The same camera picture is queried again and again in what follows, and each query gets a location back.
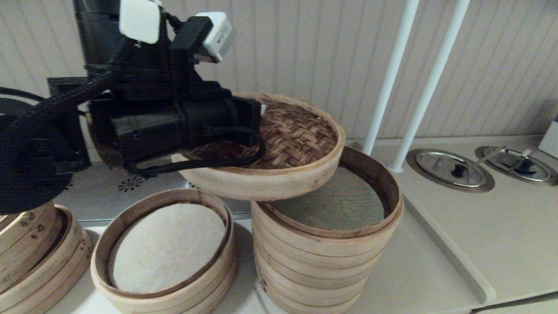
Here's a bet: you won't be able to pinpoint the steel plate with flower holes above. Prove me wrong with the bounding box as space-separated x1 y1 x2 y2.
54 164 253 223

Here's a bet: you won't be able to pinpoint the wide shallow bamboo steamer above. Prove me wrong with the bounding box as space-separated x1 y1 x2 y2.
0 205 94 314

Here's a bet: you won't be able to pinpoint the tall bamboo steamer stack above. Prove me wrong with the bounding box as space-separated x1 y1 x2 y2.
251 146 404 314

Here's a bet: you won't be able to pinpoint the white box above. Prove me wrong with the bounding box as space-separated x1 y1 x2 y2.
537 114 558 160

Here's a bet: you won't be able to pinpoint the bamboo steamer with heart marks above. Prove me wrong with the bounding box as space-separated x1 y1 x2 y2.
0 203 59 293

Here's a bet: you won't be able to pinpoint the white metal pole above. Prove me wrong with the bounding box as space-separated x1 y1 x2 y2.
362 0 420 157
388 0 470 174

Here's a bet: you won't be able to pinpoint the steel pot lid black knob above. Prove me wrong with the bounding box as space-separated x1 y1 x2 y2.
415 152 487 188
483 149 552 183

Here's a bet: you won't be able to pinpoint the short bamboo steamer stack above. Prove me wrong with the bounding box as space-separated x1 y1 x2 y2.
91 188 238 314

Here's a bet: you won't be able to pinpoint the white paper steamer liner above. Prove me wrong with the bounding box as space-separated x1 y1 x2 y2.
109 203 227 294

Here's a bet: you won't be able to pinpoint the round steel lid left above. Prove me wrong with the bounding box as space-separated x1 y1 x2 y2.
406 149 495 194

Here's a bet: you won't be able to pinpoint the woven bamboo steamer lid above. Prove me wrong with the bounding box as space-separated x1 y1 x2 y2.
172 92 346 201

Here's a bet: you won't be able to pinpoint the round steel lid right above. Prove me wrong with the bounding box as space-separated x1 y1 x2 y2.
474 146 558 188

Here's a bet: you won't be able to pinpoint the round steel lid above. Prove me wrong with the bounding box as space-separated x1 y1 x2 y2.
406 149 495 194
474 146 558 188

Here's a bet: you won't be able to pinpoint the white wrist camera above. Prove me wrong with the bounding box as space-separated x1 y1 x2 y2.
195 12 236 62

